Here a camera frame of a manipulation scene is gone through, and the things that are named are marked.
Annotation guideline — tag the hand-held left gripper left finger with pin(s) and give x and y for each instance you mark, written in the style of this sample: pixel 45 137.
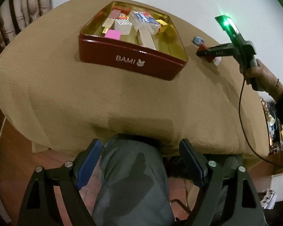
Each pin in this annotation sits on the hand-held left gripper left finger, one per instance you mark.
pixel 89 162

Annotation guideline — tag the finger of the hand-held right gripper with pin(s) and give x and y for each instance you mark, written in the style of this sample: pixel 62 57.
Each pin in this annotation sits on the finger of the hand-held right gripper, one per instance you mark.
pixel 217 51

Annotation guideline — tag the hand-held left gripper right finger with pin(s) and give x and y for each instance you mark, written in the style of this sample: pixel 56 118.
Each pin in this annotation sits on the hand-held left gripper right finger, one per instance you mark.
pixel 191 162

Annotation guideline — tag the yellow cube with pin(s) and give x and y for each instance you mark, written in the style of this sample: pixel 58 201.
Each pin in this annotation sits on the yellow cube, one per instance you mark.
pixel 162 26

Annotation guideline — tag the clear card case blue red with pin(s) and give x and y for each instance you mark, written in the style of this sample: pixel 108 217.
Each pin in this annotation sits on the clear card case blue red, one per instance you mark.
pixel 143 20

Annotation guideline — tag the red tin box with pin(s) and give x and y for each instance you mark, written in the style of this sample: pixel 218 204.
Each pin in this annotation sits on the red tin box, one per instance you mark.
pixel 132 58

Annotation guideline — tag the black white zigzag block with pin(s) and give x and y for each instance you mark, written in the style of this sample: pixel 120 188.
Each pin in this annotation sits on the black white zigzag block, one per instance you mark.
pixel 122 26

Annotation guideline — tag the pink block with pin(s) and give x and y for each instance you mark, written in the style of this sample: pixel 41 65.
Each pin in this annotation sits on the pink block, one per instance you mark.
pixel 112 34

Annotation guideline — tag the red block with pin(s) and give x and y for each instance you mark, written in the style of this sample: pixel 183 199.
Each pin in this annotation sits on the red block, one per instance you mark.
pixel 114 13

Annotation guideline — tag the person's right hand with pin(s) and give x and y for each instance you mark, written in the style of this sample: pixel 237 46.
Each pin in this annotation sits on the person's right hand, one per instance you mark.
pixel 264 75

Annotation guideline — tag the person's grey trouser leg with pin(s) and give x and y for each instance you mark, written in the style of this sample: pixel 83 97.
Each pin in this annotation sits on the person's grey trouser leg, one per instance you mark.
pixel 132 181

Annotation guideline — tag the cluttered shelf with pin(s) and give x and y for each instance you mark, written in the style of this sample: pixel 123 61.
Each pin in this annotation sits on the cluttered shelf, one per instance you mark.
pixel 271 124

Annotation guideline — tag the crumpled printed paper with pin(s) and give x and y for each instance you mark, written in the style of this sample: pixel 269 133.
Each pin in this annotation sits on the crumpled printed paper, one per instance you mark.
pixel 268 197

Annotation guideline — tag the white radiator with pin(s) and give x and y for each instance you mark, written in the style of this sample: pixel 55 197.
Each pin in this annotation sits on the white radiator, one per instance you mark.
pixel 281 186

